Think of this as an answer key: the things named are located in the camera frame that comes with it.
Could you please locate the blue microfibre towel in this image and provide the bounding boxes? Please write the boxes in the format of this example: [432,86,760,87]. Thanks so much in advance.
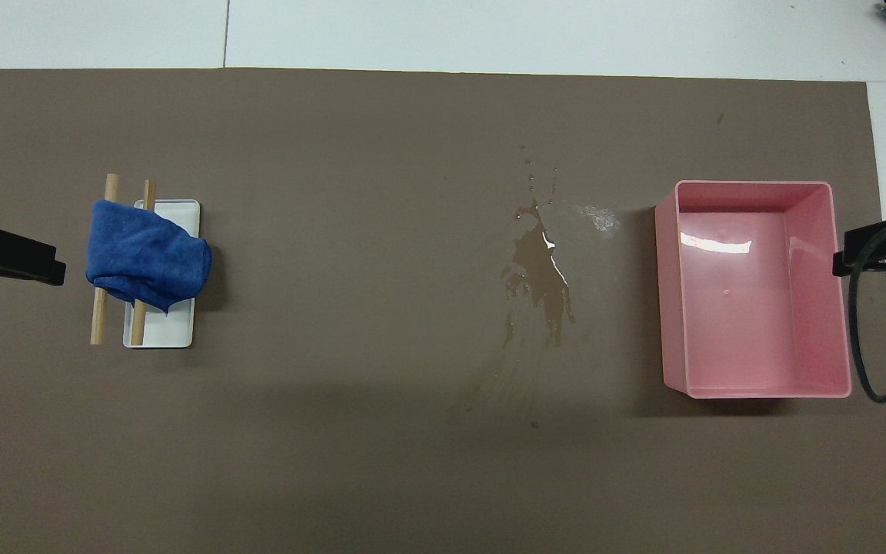
[86,199,212,315]

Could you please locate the pink plastic bin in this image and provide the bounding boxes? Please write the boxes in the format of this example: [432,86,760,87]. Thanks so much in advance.
[655,180,853,399]

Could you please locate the brown table mat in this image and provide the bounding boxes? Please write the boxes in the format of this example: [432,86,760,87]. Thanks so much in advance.
[0,68,886,554]

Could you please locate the white towel rack base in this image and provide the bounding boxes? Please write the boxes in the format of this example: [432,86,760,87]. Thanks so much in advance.
[123,199,202,349]

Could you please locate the spilled water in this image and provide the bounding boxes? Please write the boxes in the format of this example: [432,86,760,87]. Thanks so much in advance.
[455,143,622,429]

